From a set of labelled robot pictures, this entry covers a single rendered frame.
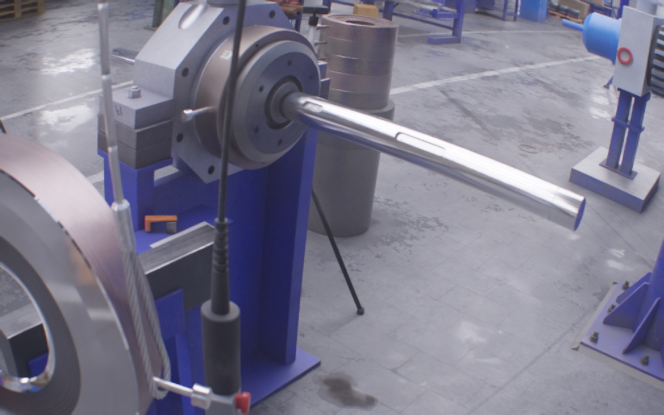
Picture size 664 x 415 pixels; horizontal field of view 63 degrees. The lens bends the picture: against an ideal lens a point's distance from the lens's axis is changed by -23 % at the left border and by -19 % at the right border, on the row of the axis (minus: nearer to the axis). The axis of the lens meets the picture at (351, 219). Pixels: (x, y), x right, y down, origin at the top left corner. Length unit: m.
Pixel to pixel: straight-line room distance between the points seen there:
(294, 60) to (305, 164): 0.51
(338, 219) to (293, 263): 1.15
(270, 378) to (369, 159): 1.31
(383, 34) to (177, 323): 1.96
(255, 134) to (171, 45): 0.33
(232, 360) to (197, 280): 0.69
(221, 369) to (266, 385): 1.58
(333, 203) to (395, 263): 0.41
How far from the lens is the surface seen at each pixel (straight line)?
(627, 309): 3.05
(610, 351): 2.89
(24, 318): 1.20
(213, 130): 1.55
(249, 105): 1.53
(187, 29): 1.62
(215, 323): 0.71
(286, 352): 2.38
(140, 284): 0.53
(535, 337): 2.88
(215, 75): 1.54
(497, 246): 3.54
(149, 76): 1.63
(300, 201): 2.07
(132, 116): 1.50
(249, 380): 2.34
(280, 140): 1.66
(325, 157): 3.19
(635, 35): 4.66
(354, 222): 3.33
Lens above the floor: 1.56
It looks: 26 degrees down
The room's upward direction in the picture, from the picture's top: 8 degrees clockwise
